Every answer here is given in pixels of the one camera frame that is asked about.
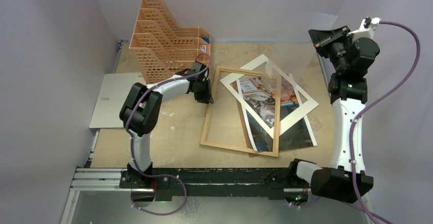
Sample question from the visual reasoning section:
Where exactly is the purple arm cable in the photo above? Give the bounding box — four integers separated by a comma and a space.
288, 20, 421, 224
124, 53, 211, 216

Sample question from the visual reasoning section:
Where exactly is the transparent acrylic sheet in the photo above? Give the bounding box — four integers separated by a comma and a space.
264, 11, 338, 84

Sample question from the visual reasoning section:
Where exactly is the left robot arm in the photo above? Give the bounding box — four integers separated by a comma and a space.
119, 61, 213, 188

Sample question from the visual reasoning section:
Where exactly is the printed photo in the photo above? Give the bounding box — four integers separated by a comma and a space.
231, 77, 317, 152

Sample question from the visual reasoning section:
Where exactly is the red white item in organizer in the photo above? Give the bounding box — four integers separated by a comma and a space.
199, 44, 207, 53

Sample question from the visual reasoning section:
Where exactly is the white photo mat board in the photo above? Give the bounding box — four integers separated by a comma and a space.
216, 54, 318, 138

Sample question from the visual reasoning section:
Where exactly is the grey booklet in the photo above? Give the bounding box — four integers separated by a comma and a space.
89, 72, 145, 129

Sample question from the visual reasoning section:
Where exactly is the wooden picture frame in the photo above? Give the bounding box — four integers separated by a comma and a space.
200, 66, 282, 158

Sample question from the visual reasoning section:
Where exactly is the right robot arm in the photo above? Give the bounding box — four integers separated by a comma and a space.
286, 23, 380, 204

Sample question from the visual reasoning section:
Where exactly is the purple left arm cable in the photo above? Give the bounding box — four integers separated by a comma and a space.
124, 53, 211, 216

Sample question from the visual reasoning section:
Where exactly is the orange plastic file organizer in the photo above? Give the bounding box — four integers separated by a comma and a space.
129, 0, 211, 84

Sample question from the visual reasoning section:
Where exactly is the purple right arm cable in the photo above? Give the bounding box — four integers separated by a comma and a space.
288, 20, 421, 224

